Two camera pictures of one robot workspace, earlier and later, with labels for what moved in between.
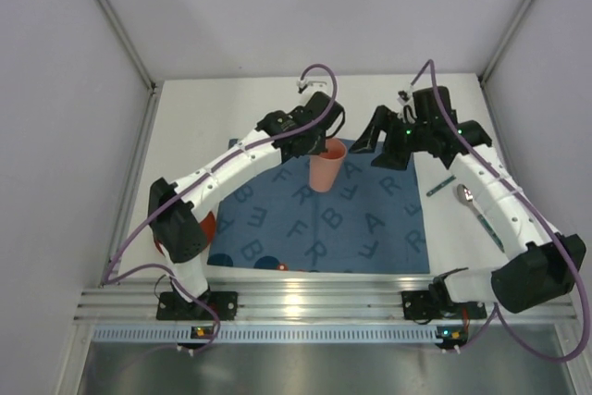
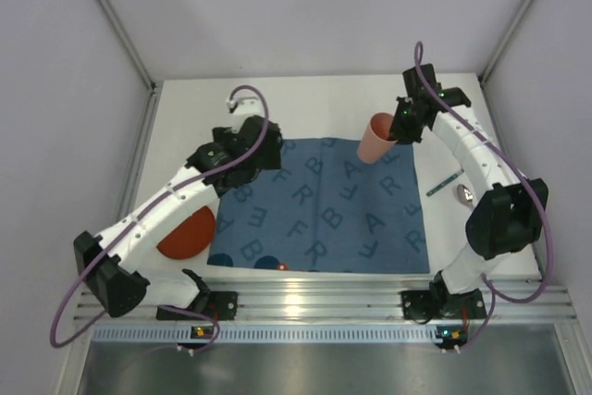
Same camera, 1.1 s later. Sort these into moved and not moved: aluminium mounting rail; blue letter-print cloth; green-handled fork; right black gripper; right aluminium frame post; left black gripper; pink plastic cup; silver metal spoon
Moved: pink plastic cup; left black gripper; right black gripper
Not moved: silver metal spoon; aluminium mounting rail; green-handled fork; blue letter-print cloth; right aluminium frame post
